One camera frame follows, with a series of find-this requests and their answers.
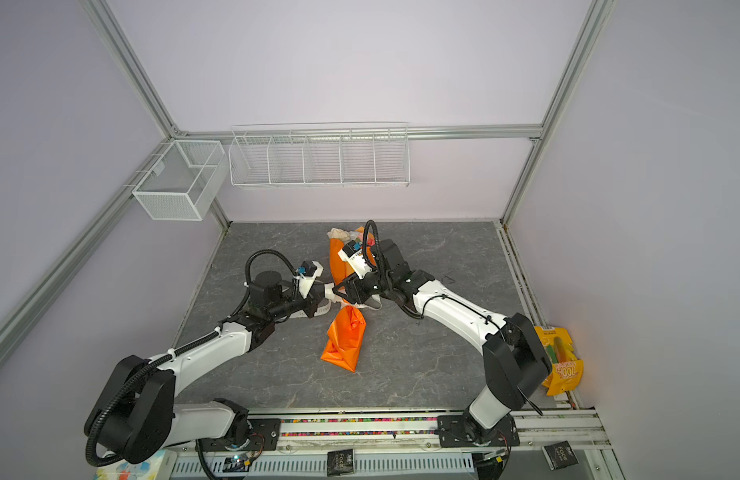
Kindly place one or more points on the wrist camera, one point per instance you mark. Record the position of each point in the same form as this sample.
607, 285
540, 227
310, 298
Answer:
306, 275
352, 254

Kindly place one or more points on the tissue pack with elephant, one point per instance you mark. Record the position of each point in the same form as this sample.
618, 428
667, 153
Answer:
159, 466

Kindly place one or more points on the yellow snack bag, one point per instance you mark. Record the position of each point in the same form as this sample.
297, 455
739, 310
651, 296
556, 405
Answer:
567, 367

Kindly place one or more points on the orange wrapping paper sheet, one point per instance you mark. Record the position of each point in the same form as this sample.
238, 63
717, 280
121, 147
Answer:
346, 333

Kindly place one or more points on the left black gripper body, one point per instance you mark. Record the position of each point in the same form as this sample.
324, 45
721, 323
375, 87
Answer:
292, 302

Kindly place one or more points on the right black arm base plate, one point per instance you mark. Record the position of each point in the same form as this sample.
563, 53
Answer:
460, 431

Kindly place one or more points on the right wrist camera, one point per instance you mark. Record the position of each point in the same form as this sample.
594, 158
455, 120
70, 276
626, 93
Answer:
352, 254

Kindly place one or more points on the black square card middle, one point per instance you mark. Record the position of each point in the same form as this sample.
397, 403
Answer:
340, 462

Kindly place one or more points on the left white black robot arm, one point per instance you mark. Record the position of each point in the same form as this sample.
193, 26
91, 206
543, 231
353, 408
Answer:
137, 414

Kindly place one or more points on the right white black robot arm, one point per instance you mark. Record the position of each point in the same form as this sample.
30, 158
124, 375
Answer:
514, 360

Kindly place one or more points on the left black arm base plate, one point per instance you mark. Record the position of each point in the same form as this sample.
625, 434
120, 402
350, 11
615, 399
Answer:
261, 434

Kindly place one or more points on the black square card right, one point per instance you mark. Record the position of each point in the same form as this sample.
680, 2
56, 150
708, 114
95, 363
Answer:
560, 455

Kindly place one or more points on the small white wire basket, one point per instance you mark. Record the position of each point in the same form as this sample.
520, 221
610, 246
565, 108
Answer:
184, 181

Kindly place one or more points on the white slotted cable duct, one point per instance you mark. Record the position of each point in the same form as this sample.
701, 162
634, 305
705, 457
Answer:
360, 466

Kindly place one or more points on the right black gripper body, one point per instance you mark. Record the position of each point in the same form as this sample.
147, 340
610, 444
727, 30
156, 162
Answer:
373, 285

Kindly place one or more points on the long white wire rack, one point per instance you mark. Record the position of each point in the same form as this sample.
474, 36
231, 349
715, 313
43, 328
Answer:
320, 154

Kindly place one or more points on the white ribbon strip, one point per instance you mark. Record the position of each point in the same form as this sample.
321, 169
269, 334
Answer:
340, 297

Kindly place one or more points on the cream fake rose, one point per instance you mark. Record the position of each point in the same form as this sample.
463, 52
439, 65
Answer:
340, 235

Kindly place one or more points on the black square card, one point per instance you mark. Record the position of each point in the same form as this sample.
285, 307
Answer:
340, 462
560, 455

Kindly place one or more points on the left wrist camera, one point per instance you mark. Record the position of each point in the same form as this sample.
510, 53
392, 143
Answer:
306, 275

